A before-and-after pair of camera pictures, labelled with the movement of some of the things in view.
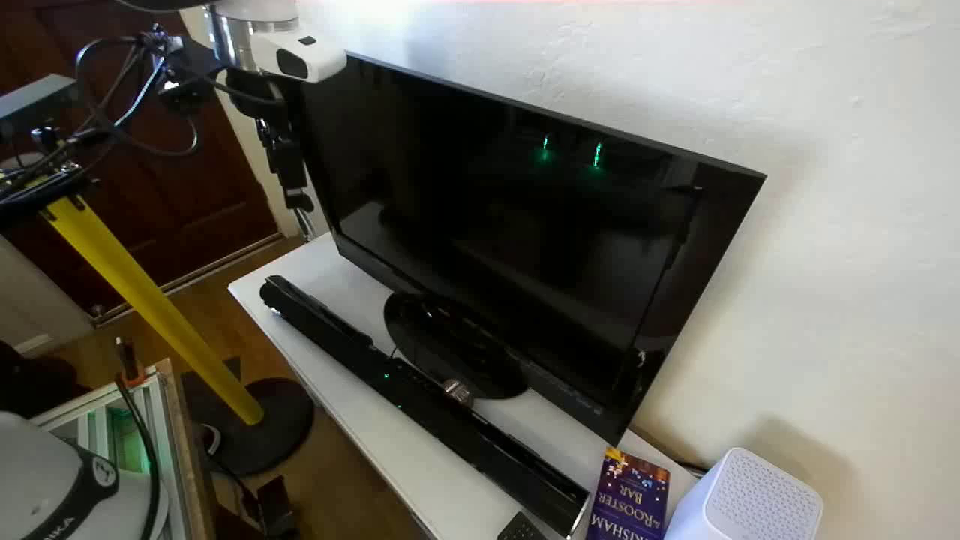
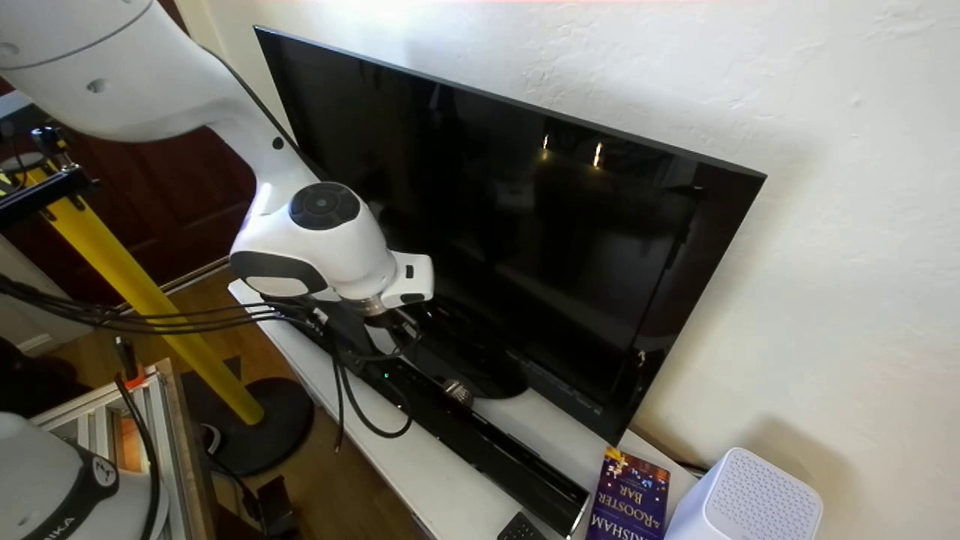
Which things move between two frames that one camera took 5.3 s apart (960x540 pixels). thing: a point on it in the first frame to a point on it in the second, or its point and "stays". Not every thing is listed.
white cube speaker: [749, 496] stays
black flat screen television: [548, 250] stays
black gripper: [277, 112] to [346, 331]
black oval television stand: [450, 348] stays
